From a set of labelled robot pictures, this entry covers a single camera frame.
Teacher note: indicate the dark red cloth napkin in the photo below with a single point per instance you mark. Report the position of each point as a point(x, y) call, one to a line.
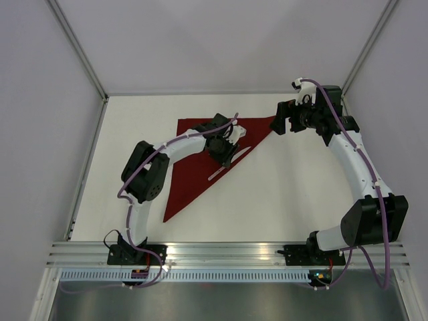
point(190, 175)

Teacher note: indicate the right aluminium frame post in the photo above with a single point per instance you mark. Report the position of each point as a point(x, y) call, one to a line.
point(370, 42)

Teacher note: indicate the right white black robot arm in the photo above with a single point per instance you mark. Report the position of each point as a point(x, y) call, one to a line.
point(377, 214)

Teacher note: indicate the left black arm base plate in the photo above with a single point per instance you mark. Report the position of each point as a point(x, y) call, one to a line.
point(129, 256)

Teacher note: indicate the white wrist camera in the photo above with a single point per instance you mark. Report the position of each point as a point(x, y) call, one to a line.
point(306, 91)
point(234, 133)

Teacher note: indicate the white slotted cable duct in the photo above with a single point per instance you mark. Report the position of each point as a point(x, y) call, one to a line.
point(188, 275)

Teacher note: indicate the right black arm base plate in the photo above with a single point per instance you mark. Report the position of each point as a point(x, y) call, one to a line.
point(301, 255)

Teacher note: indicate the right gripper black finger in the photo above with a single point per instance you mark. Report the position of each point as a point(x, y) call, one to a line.
point(278, 124)
point(295, 125)

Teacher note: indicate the silver knife pink handle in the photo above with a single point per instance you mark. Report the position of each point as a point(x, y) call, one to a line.
point(234, 158)

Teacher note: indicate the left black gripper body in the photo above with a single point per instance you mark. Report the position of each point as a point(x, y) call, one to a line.
point(223, 146)

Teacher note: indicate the aluminium frame post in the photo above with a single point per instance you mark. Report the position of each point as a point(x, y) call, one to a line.
point(370, 42)
point(62, 20)

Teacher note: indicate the left aluminium frame post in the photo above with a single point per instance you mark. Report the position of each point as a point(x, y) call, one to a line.
point(62, 20)

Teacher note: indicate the aluminium mounting rail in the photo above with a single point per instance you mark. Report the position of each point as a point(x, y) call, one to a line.
point(246, 255)

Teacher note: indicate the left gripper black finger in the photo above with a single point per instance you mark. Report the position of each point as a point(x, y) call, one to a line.
point(220, 158)
point(230, 154)

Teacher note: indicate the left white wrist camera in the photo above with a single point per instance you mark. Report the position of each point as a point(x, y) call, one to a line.
point(234, 133)

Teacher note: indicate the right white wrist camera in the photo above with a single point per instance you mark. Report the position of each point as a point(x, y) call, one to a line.
point(306, 91)

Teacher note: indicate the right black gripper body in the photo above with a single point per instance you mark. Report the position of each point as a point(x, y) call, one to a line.
point(307, 114)

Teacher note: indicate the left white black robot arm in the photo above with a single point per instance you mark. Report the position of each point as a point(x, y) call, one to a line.
point(145, 172)

